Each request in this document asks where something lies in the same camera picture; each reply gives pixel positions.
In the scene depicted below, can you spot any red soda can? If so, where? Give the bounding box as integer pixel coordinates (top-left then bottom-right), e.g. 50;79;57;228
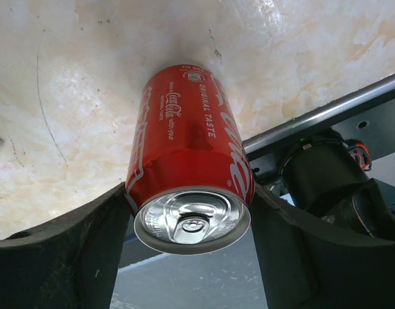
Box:
125;64;255;255

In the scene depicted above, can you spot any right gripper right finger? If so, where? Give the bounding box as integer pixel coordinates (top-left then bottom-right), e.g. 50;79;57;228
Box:
250;186;395;308

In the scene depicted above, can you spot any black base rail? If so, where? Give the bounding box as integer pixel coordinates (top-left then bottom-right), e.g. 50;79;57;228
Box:
242;69;395;207

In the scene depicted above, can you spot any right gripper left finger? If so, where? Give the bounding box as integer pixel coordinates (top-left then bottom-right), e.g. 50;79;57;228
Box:
0;183;130;308

